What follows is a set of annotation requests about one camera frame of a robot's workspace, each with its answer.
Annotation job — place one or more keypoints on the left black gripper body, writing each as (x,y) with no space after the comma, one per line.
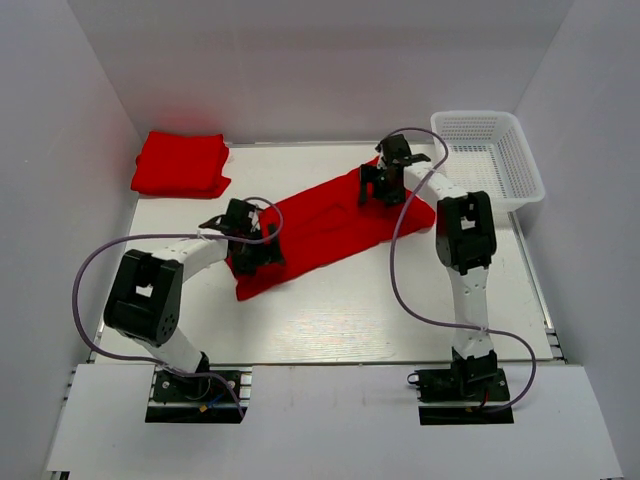
(250,257)

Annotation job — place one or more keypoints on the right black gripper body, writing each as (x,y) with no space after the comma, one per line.
(385,189)

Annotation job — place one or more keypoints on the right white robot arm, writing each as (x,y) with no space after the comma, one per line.
(465,242)

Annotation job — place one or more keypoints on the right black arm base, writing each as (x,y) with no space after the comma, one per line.
(442,403)

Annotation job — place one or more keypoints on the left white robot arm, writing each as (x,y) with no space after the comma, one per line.
(145,299)

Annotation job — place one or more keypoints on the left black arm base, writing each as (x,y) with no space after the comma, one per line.
(199,401)

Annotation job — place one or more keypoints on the folded red t-shirt stack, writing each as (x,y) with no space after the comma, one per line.
(177,166)

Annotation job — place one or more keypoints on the white plastic mesh basket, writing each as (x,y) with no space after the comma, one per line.
(488,152)

